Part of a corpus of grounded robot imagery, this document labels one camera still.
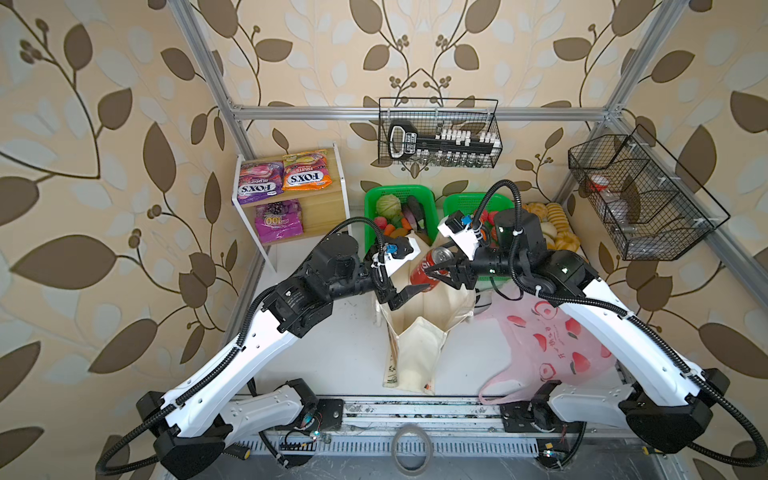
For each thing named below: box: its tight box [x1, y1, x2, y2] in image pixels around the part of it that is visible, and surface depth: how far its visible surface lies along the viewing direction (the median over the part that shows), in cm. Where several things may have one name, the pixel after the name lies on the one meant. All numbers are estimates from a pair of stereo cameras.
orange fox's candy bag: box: [282, 149, 333, 191], surface depth 82 cm
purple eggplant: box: [401, 195, 425, 232], surface depth 117 cm
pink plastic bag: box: [475, 292, 616, 403], surface depth 83 cm
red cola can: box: [410, 247, 454, 289], surface depth 63 cm
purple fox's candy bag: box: [237, 161, 284, 205], surface depth 81 cm
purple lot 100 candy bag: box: [255, 199, 304, 244], surface depth 91 cm
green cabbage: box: [376, 194, 401, 220], surface depth 114 cm
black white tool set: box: [388, 122, 501, 164], surface depth 85 cm
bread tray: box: [522, 202, 580, 252], surface depth 111 cm
